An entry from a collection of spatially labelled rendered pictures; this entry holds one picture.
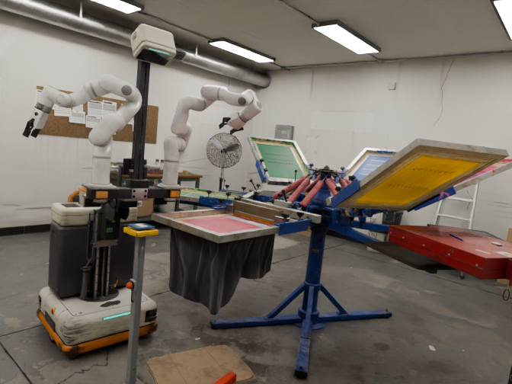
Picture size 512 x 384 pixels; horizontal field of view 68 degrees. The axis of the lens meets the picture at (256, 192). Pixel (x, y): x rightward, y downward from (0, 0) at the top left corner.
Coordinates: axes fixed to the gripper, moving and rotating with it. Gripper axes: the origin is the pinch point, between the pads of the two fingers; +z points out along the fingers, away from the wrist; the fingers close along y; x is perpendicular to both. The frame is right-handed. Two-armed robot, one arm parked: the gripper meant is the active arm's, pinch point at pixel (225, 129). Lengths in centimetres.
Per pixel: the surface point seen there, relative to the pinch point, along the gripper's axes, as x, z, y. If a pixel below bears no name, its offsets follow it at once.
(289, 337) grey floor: 109, 62, -114
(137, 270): 83, 43, 31
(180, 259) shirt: 72, 42, 4
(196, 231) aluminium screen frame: 69, 11, 18
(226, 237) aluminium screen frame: 77, -4, 11
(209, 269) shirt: 84, 21, 1
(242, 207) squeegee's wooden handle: 35, 24, -34
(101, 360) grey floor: 117, 118, 9
